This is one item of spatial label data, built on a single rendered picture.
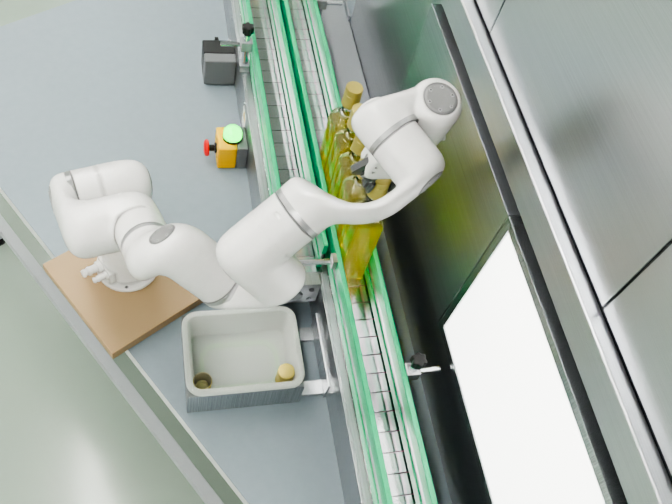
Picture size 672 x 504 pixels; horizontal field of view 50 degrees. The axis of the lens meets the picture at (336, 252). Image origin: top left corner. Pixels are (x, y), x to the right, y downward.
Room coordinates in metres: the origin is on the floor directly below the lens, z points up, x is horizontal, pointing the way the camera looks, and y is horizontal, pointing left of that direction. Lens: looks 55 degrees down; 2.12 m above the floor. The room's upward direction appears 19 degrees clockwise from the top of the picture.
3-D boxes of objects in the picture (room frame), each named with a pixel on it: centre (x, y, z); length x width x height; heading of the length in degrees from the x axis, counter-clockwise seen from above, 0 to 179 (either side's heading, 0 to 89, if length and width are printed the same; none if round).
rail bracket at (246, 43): (1.27, 0.38, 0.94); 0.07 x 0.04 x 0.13; 116
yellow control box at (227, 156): (1.11, 0.32, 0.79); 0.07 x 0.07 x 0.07; 26
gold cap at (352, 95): (1.04, 0.07, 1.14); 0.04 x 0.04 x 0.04
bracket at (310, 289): (0.77, 0.05, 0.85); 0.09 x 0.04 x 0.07; 116
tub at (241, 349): (0.61, 0.11, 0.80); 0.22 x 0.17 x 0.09; 116
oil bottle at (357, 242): (0.83, -0.03, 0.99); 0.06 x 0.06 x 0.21; 27
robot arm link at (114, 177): (0.72, 0.41, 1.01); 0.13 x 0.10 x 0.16; 130
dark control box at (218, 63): (1.36, 0.44, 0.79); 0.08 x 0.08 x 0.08; 26
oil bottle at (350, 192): (0.89, 0.00, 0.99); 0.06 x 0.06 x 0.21; 25
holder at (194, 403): (0.62, 0.08, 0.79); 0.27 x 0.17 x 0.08; 116
